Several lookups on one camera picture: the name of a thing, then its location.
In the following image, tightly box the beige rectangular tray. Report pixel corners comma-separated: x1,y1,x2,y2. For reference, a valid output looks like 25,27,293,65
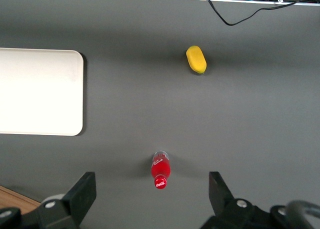
0,47,84,137

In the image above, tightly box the black cable along right arm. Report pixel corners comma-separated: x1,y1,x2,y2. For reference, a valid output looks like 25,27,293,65
284,200,320,229

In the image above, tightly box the yellow lemon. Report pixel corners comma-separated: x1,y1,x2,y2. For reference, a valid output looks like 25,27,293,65
185,45,208,74

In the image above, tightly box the red coke bottle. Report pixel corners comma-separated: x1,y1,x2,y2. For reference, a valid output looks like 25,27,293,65
150,150,172,190

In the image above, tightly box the wooden two-drawer cabinet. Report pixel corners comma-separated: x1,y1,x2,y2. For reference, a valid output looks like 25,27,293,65
0,185,41,211

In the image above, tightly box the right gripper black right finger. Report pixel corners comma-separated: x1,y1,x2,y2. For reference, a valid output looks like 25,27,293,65
201,171,272,229

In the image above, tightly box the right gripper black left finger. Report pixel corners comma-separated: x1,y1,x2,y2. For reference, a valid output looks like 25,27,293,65
37,171,97,229

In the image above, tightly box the black cable on table edge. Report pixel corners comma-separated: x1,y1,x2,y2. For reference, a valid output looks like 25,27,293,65
206,0,320,27

